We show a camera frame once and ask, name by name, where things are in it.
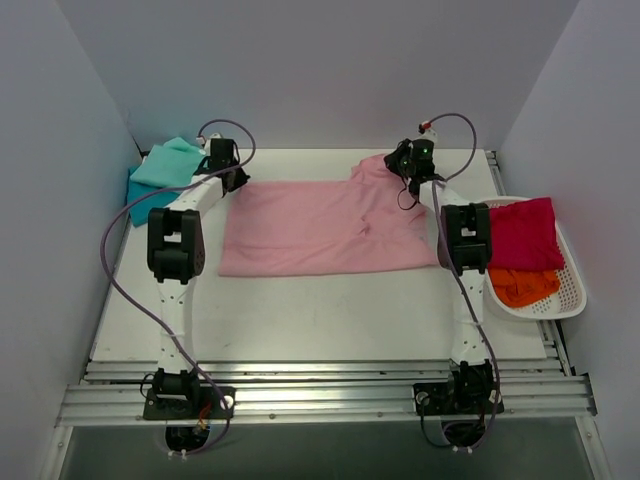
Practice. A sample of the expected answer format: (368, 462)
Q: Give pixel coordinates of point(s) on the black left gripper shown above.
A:
(237, 179)

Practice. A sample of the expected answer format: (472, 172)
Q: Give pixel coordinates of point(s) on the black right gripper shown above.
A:
(395, 160)

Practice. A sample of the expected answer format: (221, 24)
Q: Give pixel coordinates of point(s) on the pink t-shirt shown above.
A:
(310, 228)

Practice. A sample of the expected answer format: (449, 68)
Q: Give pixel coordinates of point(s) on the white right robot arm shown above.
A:
(464, 249)

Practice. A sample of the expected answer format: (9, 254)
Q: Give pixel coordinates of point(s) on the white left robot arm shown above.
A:
(176, 257)

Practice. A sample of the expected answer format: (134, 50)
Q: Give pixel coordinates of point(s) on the mint green folded t-shirt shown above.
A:
(169, 165)

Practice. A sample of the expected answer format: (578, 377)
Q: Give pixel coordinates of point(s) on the magenta t-shirt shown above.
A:
(523, 236)

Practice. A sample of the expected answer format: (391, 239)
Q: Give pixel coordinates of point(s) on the orange t-shirt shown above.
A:
(518, 289)

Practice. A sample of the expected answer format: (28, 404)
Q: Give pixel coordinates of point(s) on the white plastic basket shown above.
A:
(568, 302)

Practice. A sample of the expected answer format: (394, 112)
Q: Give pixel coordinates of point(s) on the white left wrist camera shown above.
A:
(204, 139)

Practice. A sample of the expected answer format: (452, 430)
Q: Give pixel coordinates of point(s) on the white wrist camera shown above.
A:
(204, 139)
(427, 132)

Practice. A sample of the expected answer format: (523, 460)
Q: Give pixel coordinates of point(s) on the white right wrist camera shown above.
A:
(427, 132)

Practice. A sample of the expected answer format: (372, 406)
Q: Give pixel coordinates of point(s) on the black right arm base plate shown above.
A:
(444, 399)

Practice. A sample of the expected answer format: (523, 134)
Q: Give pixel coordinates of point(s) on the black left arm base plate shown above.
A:
(207, 405)

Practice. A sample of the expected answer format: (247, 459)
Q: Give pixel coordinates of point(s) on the aluminium rail frame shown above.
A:
(318, 350)

